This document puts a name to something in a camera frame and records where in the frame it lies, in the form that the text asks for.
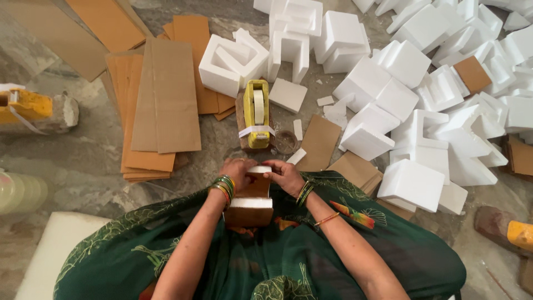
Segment person's left hand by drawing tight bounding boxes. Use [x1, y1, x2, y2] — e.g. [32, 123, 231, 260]
[219, 157, 259, 193]

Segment person's right hand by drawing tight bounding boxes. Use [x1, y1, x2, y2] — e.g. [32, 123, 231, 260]
[262, 159, 306, 198]

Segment cardboard-wrapped white foam block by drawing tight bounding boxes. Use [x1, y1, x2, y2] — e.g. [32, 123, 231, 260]
[224, 165, 275, 228]

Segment green and gold wrist bangles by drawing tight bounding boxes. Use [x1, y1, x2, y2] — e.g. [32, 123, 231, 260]
[209, 175, 236, 209]

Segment brown cardboard rectangle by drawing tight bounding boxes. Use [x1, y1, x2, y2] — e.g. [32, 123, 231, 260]
[296, 114, 342, 173]

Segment clear tape roll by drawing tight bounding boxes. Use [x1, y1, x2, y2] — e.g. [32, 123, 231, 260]
[253, 89, 265, 126]

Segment white foam square slab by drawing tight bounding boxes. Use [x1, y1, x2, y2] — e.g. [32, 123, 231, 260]
[268, 78, 308, 114]

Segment thin gold bangle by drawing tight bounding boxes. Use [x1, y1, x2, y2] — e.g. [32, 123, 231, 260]
[314, 212, 340, 227]

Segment stack of brown cardboard pieces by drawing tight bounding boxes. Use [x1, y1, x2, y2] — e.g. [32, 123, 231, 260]
[326, 150, 384, 197]

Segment person's green patterned garment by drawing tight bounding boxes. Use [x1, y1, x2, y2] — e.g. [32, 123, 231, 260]
[53, 171, 467, 300]

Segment white foam corner mould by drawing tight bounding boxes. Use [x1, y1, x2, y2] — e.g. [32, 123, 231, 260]
[198, 28, 270, 99]

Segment stack of long cardboard strips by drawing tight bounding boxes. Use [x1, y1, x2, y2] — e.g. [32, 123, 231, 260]
[104, 37, 202, 183]

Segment orange-brown cardboard sheets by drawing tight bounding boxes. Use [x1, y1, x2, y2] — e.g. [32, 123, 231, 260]
[156, 15, 237, 122]

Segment heap of white foam blocks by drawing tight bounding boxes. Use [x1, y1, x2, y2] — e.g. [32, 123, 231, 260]
[253, 0, 533, 216]

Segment orange cardboard sheet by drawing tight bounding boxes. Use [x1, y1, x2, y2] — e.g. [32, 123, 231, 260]
[66, 0, 147, 53]

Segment white foam sheet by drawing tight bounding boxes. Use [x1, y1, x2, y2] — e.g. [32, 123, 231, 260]
[14, 211, 112, 300]

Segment small brown cardboard square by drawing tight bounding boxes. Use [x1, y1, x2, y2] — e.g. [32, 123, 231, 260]
[453, 55, 493, 95]

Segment yellow tape dispenser with stone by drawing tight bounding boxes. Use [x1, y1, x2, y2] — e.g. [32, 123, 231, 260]
[0, 82, 80, 135]

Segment row of clear tape rolls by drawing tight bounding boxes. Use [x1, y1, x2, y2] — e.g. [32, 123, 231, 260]
[0, 169, 49, 216]

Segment large brown cardboard sheet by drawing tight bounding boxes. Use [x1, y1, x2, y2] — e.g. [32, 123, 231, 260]
[0, 0, 110, 83]

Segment yellow dispenser on brick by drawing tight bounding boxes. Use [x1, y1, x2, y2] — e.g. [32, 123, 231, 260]
[474, 205, 533, 257]

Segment dark brown cardboard stack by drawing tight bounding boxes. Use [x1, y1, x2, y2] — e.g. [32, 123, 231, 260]
[501, 134, 533, 183]

